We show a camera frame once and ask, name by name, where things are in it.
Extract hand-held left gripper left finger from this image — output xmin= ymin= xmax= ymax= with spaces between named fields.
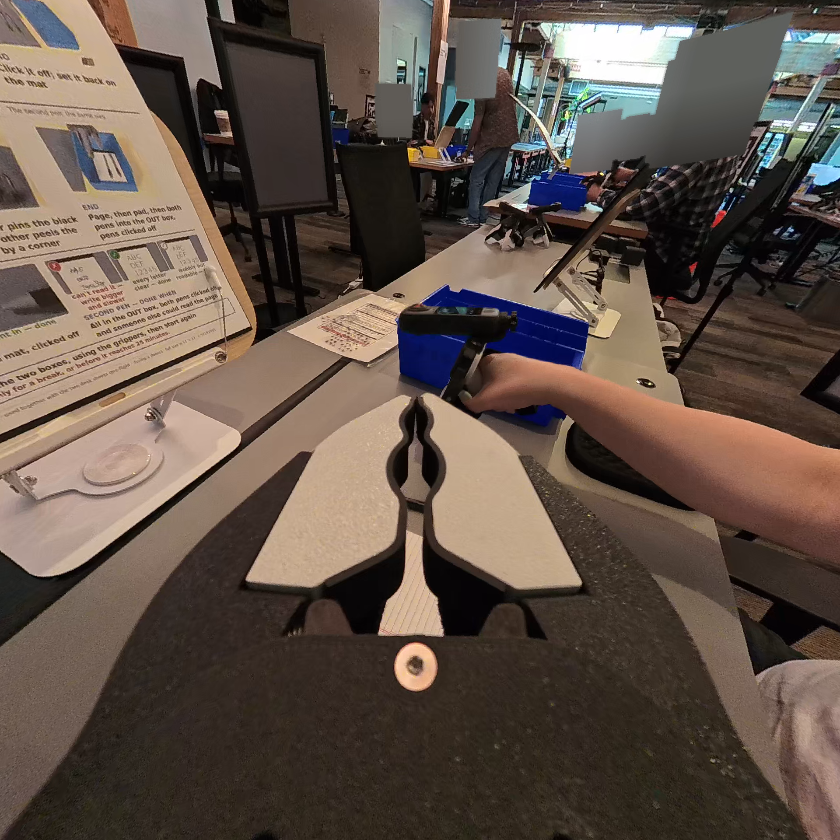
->
xmin=243 ymin=394 xmax=416 ymax=616

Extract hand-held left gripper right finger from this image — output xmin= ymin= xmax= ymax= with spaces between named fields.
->
xmin=419 ymin=394 xmax=585 ymax=619

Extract white lined notepad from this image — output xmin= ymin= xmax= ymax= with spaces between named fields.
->
xmin=378 ymin=530 xmax=447 ymax=636

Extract person's right forearm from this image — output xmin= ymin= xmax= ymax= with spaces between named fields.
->
xmin=564 ymin=367 xmax=840 ymax=571

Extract person's right hand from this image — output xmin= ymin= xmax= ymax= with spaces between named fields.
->
xmin=468 ymin=352 xmax=583 ymax=417

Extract blue plastic bin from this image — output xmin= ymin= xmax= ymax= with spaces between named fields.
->
xmin=397 ymin=284 xmax=590 ymax=427
xmin=528 ymin=172 xmax=589 ymax=212

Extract printed paper sheet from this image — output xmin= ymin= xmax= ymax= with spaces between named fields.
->
xmin=287 ymin=293 xmax=409 ymax=366

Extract spare hand-held gripper pair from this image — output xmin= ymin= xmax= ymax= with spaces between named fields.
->
xmin=483 ymin=201 xmax=563 ymax=252

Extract black board document stand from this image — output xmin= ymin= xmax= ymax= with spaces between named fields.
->
xmin=533 ymin=190 xmax=641 ymax=340

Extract instruction sheet on stand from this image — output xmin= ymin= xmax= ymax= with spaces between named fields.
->
xmin=0 ymin=108 xmax=258 ymax=578

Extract wooden edged desk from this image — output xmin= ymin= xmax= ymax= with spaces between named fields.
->
xmin=483 ymin=182 xmax=651 ymax=240

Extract person's dark pants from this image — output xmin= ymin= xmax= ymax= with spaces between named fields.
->
xmin=738 ymin=610 xmax=809 ymax=676

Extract black framed sign stand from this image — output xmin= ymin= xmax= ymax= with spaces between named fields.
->
xmin=801 ymin=351 xmax=840 ymax=414

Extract grey metal box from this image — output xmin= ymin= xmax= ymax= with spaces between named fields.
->
xmin=796 ymin=276 xmax=840 ymax=330

